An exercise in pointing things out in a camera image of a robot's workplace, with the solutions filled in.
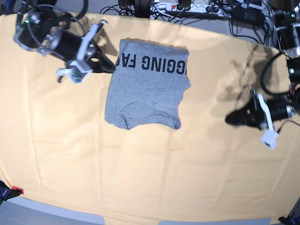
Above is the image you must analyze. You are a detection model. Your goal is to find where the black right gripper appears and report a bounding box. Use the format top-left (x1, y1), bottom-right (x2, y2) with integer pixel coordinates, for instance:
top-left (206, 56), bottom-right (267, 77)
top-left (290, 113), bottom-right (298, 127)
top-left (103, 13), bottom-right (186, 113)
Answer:
top-left (50, 29), bottom-right (116, 73)

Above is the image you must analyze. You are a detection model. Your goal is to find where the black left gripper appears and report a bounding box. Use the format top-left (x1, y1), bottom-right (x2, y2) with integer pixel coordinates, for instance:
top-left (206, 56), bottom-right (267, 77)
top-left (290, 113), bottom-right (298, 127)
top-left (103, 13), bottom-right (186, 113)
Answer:
top-left (225, 96), bottom-right (297, 130)

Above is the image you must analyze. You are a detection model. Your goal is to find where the grey t-shirt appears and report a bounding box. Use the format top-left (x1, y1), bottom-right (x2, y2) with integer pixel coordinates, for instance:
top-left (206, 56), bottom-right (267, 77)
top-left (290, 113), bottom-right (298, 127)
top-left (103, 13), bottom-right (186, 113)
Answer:
top-left (105, 39), bottom-right (191, 130)

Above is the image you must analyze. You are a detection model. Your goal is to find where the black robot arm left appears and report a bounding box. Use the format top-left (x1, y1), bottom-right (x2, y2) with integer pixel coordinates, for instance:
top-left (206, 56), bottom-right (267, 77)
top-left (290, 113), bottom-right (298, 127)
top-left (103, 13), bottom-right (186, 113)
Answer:
top-left (225, 0), bottom-right (300, 130)

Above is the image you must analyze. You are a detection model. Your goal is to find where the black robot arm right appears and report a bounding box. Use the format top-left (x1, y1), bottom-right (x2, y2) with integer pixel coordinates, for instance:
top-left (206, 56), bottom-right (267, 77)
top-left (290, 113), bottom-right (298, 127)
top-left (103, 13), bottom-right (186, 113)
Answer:
top-left (14, 0), bottom-right (115, 73)

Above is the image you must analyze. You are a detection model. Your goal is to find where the black power adapter box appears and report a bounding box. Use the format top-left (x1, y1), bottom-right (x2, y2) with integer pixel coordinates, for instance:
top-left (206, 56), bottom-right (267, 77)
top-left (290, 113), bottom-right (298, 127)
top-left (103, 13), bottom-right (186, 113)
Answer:
top-left (232, 7), bottom-right (265, 26)

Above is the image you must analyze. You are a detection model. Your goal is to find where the white power strip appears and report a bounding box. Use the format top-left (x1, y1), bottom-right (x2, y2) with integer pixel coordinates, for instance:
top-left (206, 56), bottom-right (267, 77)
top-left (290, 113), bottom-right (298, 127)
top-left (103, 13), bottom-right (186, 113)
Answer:
top-left (150, 1), bottom-right (231, 18)

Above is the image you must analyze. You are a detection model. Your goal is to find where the black clamp right corner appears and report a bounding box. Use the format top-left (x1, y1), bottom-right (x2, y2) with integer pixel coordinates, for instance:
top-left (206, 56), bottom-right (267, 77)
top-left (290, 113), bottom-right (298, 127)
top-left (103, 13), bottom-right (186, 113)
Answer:
top-left (278, 211), bottom-right (300, 225)

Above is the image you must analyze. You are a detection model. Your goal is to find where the red and black clamp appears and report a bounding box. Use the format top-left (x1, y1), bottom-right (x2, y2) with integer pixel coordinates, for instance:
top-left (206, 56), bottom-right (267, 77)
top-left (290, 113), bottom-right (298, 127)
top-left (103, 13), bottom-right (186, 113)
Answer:
top-left (0, 181), bottom-right (24, 204)

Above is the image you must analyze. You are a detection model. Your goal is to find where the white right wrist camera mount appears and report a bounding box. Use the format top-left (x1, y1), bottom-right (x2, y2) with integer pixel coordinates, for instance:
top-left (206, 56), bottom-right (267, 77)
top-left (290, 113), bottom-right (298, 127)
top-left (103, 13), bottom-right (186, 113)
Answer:
top-left (56, 20), bottom-right (108, 83)

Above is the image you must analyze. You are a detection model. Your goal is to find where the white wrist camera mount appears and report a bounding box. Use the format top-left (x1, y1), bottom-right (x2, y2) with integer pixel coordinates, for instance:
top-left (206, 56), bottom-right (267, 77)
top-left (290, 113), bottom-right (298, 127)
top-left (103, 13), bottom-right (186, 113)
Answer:
top-left (56, 20), bottom-right (108, 83)
top-left (252, 89), bottom-right (279, 150)

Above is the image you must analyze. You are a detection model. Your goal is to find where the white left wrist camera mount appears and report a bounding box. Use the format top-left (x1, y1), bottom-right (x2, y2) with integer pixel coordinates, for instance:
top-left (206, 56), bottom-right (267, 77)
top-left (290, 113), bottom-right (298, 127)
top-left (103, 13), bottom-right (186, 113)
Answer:
top-left (252, 89), bottom-right (279, 150)

